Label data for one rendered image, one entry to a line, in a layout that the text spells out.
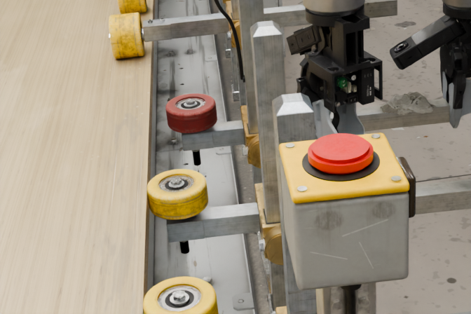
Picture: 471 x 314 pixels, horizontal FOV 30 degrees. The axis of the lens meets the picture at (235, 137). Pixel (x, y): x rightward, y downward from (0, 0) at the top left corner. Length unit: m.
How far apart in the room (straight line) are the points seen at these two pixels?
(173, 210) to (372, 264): 0.63
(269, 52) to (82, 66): 0.64
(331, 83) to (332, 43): 0.05
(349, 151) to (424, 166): 2.50
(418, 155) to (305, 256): 2.58
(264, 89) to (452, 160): 2.06
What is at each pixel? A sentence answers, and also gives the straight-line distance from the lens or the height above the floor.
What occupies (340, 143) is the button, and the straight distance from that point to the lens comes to 0.55.
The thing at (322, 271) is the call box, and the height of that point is 1.17.
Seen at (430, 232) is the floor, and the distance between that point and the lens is 2.70.
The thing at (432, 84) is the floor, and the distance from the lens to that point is 3.64.
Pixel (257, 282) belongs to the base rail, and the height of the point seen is 0.70.
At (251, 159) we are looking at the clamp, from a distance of 1.35.
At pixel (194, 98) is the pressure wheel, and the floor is 0.90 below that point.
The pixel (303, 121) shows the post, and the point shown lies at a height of 1.13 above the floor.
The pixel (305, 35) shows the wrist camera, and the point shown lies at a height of 1.09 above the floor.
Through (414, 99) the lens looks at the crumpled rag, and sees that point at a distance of 1.44.
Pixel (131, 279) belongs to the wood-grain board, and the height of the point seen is 0.90.
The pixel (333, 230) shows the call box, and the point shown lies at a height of 1.19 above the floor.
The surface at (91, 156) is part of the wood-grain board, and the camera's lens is 1.29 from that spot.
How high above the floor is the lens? 1.49
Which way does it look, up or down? 27 degrees down
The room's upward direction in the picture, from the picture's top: 5 degrees counter-clockwise
